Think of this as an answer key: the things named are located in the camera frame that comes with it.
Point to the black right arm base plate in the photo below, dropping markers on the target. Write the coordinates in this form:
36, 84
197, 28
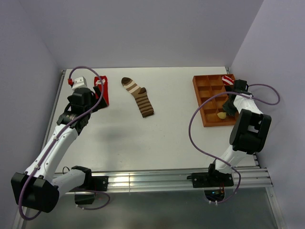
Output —
211, 179

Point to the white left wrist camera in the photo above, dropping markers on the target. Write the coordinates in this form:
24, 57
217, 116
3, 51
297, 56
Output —
79, 82

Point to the brown striped sock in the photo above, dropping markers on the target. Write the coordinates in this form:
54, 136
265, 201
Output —
140, 96

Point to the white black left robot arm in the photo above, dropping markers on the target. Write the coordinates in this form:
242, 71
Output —
36, 187

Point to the red white striped rolled sock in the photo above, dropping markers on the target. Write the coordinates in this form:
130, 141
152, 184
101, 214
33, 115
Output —
227, 80

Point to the yellow sock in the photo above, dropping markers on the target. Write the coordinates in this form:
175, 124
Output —
222, 115

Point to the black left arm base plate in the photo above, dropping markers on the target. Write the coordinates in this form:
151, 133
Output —
100, 182

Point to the black rolled sock upper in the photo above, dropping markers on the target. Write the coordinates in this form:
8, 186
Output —
229, 88

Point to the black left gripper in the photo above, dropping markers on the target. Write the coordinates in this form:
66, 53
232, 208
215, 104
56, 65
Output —
102, 104

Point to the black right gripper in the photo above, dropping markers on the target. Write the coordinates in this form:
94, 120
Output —
229, 111

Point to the red sock with white pattern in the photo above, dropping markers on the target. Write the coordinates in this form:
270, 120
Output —
99, 83

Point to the wooden compartment tray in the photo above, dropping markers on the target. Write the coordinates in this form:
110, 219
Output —
206, 86

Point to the aluminium frame rail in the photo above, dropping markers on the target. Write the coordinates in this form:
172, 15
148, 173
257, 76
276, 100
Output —
174, 180

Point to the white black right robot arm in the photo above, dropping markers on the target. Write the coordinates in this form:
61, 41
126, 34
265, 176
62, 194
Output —
249, 133

